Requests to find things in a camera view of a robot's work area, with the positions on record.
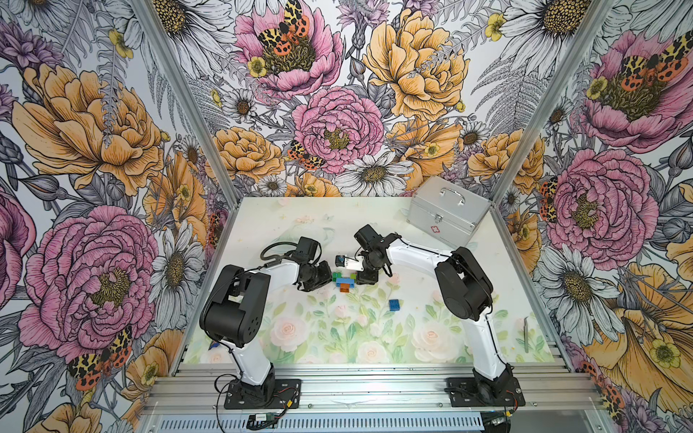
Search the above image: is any blue long lego brick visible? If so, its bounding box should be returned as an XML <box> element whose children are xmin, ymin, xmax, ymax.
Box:
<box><xmin>335</xmin><ymin>278</ymin><xmax>355</xmax><ymax>289</ymax></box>

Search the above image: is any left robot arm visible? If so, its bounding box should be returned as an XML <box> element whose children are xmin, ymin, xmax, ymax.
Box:
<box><xmin>200</xmin><ymin>236</ymin><xmax>332</xmax><ymax>410</ymax></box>

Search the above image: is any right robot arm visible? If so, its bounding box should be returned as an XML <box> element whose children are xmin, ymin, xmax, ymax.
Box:
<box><xmin>353</xmin><ymin>225</ymin><xmax>520</xmax><ymax>408</ymax></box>

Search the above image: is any silver first aid case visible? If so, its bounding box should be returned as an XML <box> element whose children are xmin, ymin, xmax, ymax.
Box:
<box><xmin>407</xmin><ymin>177</ymin><xmax>491</xmax><ymax>247</ymax></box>

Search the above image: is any small green circuit board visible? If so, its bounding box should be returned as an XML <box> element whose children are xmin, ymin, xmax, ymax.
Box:
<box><xmin>245</xmin><ymin>412</ymin><xmax>276</xmax><ymax>431</ymax></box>

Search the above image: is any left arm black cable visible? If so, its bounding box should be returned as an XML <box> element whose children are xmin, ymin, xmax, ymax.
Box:
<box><xmin>259</xmin><ymin>241</ymin><xmax>301</xmax><ymax>269</ymax></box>

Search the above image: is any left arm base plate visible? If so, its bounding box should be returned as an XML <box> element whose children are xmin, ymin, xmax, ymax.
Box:
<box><xmin>223</xmin><ymin>378</ymin><xmax>302</xmax><ymax>410</ymax></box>

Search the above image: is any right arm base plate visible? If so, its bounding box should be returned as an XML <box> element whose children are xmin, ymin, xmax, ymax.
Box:
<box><xmin>444</xmin><ymin>376</ymin><xmax>526</xmax><ymax>410</ymax></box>

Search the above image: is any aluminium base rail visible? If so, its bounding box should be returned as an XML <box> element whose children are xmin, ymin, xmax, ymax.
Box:
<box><xmin>143</xmin><ymin>364</ymin><xmax>602</xmax><ymax>415</ymax></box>

